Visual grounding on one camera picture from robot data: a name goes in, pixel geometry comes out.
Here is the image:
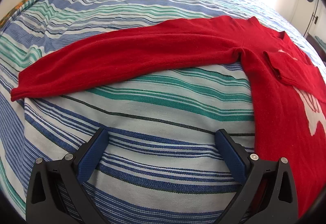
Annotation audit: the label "red knit sweater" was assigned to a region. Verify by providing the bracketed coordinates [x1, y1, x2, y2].
[11, 16, 325, 223]

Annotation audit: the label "teal clothes on rack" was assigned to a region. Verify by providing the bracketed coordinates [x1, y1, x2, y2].
[314, 36, 326, 54]

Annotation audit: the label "striped blue green bedsheet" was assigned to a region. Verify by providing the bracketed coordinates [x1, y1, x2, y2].
[1, 0, 325, 223]

